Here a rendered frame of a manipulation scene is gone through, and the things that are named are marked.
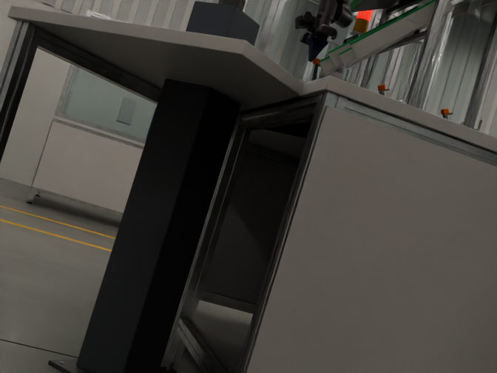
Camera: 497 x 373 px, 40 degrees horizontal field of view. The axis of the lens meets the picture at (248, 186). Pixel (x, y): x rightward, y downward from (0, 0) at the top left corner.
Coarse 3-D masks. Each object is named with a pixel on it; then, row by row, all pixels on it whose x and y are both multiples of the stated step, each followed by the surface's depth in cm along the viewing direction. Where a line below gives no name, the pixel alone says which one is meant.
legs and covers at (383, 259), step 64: (256, 128) 200; (320, 128) 139; (384, 128) 142; (256, 192) 291; (320, 192) 139; (384, 192) 143; (448, 192) 147; (256, 256) 292; (320, 256) 140; (384, 256) 143; (448, 256) 147; (192, 320) 208; (256, 320) 139; (320, 320) 140; (384, 320) 144; (448, 320) 148
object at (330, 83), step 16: (320, 80) 143; (336, 80) 139; (304, 96) 153; (352, 96) 140; (368, 96) 141; (384, 96) 142; (384, 112) 144; (400, 112) 143; (416, 112) 144; (288, 128) 211; (432, 128) 145; (448, 128) 146; (464, 128) 147; (272, 144) 271; (288, 144) 254; (304, 144) 239; (480, 144) 148; (496, 144) 149
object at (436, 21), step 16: (384, 16) 199; (432, 16) 169; (496, 16) 173; (432, 32) 168; (496, 32) 172; (432, 48) 168; (496, 48) 172; (368, 64) 199; (368, 80) 199; (416, 80) 167; (480, 80) 172; (416, 96) 167; (480, 96) 172
